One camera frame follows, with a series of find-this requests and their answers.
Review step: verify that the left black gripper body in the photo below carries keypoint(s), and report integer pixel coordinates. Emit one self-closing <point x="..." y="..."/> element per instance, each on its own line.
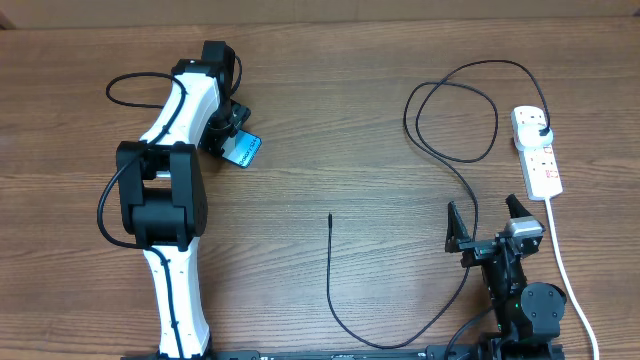
<point x="225" y="123"/>

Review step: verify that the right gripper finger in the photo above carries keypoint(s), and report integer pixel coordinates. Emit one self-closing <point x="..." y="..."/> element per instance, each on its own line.
<point x="515" y="207"/>
<point x="457" y="233"/>

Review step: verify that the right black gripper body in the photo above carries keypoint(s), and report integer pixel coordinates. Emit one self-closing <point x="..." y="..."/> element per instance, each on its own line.
<point x="478" y="250"/>

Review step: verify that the blue screen smartphone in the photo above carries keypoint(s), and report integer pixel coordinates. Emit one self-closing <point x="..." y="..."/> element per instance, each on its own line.
<point x="241" y="149"/>

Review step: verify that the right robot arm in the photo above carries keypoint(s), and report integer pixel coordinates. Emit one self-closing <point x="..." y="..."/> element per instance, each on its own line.
<point x="528" y="314"/>

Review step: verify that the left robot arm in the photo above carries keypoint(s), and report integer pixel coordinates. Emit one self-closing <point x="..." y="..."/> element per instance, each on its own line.
<point x="162" y="194"/>

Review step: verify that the white charger plug adapter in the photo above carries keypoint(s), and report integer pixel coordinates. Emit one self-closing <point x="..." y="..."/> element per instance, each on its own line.
<point x="531" y="136"/>

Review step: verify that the white power strip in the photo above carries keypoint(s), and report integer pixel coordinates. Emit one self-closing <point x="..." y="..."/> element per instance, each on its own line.
<point x="539" y="166"/>

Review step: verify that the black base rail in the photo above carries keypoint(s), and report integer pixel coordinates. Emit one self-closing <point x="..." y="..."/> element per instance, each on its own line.
<point x="433" y="352"/>

